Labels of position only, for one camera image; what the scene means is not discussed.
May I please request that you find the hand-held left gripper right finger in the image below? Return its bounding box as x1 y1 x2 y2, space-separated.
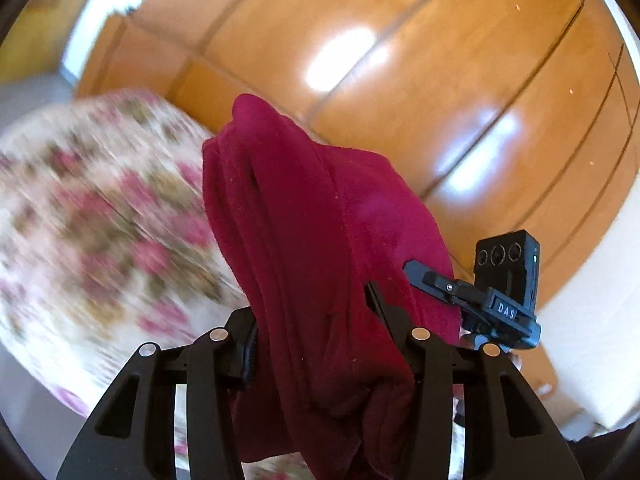
364 280 586 480

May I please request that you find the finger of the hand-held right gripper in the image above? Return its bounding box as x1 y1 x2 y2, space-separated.
422 270 487 311
403 259 441 292

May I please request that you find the floral bedspread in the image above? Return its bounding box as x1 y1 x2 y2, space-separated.
0 87 468 480

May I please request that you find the dark red embroidered sweater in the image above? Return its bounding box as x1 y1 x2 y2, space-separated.
201 92 463 480

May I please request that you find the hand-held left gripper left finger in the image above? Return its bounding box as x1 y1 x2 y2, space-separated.
56 307 258 480

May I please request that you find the wooden wardrobe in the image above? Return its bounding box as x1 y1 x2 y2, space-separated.
75 0 640 401

